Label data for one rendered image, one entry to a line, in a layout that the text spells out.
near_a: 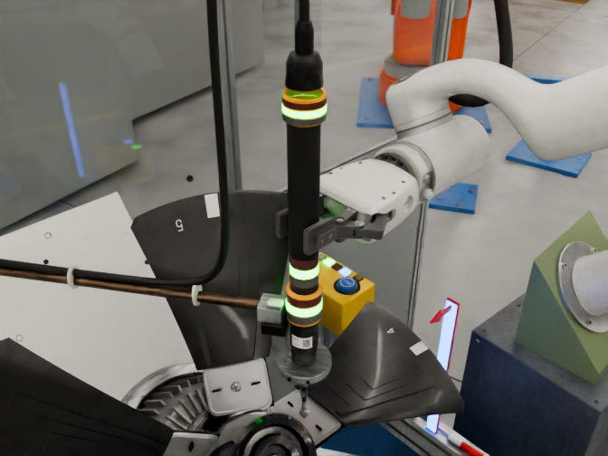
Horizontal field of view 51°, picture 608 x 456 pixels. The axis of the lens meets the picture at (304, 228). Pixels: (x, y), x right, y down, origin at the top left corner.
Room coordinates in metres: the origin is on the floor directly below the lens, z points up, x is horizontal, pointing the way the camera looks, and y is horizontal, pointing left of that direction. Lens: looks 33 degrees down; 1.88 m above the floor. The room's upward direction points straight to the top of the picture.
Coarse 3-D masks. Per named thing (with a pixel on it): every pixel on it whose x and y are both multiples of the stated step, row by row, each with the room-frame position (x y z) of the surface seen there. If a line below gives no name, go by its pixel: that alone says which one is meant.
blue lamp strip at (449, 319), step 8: (448, 304) 0.82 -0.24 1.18; (448, 312) 0.82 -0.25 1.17; (448, 320) 0.82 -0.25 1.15; (448, 328) 0.82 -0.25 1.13; (448, 336) 0.82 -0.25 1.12; (440, 344) 0.83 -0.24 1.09; (448, 344) 0.81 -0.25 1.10; (440, 352) 0.82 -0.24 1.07; (448, 352) 0.81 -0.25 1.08; (440, 360) 0.82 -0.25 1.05; (432, 416) 0.82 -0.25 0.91; (432, 424) 0.82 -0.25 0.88
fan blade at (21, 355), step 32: (0, 352) 0.46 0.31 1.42; (32, 352) 0.47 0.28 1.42; (0, 384) 0.45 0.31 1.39; (32, 384) 0.46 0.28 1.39; (64, 384) 0.46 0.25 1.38; (0, 416) 0.43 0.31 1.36; (32, 416) 0.44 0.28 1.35; (64, 416) 0.45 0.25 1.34; (96, 416) 0.46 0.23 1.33; (128, 416) 0.47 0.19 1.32; (0, 448) 0.42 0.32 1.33; (32, 448) 0.43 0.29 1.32; (64, 448) 0.44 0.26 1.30; (96, 448) 0.45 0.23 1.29; (128, 448) 0.46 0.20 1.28; (160, 448) 0.47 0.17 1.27
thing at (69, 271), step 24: (216, 0) 0.60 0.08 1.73; (216, 24) 0.60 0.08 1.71; (216, 48) 0.60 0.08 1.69; (216, 72) 0.59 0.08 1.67; (216, 96) 0.59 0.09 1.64; (216, 120) 0.59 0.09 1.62; (216, 144) 0.60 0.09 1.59; (0, 264) 0.66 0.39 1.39; (24, 264) 0.65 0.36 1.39; (216, 264) 0.60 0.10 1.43; (72, 288) 0.63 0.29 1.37
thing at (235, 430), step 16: (208, 416) 0.57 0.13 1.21; (224, 416) 0.57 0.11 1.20; (240, 416) 0.54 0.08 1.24; (256, 416) 0.52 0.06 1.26; (272, 416) 0.52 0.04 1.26; (288, 416) 0.53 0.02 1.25; (224, 432) 0.51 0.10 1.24; (240, 432) 0.49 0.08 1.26; (256, 432) 0.50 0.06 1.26; (272, 432) 0.51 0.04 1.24; (288, 432) 0.52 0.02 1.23; (304, 432) 0.52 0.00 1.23; (224, 448) 0.49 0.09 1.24; (240, 448) 0.48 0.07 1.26; (256, 448) 0.48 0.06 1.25; (272, 448) 0.50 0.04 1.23; (288, 448) 0.50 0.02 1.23; (304, 448) 0.51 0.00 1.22
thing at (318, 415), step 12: (288, 396) 0.62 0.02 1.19; (300, 396) 0.62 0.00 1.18; (276, 408) 0.59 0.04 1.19; (288, 408) 0.60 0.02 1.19; (312, 408) 0.60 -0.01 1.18; (300, 420) 0.58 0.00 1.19; (312, 420) 0.58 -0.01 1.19; (324, 420) 0.58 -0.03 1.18; (336, 420) 0.58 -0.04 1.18; (312, 432) 0.55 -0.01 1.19; (324, 432) 0.55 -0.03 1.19
